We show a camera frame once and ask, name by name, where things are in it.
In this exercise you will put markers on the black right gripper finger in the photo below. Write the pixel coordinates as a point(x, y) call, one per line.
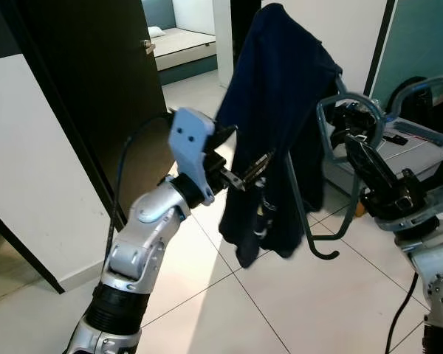
point(369, 166)

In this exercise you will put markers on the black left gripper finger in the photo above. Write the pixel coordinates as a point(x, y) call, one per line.
point(225, 135)
point(255, 169)

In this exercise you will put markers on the navy blue sweater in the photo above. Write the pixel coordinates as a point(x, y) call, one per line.
point(280, 88)

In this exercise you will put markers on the grey blue plastic hanger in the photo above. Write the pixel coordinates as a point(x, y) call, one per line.
point(348, 96)

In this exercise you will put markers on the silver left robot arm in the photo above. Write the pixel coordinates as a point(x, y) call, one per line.
point(144, 236)

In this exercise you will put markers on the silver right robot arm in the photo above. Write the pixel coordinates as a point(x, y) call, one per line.
point(435, 265)

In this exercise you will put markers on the grey equipment case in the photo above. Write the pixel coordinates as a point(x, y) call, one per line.
point(428, 151)

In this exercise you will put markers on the black bag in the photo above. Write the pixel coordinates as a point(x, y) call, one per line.
point(406, 99)

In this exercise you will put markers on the bed with white mattress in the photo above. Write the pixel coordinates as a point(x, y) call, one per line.
point(184, 48)

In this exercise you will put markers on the dark brown door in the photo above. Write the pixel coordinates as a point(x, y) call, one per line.
point(81, 74)

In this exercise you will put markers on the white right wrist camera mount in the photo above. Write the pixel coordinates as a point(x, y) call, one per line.
point(421, 221)

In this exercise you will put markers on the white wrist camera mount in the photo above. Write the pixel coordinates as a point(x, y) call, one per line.
point(421, 221)
point(188, 136)

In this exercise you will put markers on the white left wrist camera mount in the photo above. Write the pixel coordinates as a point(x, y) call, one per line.
point(188, 136)

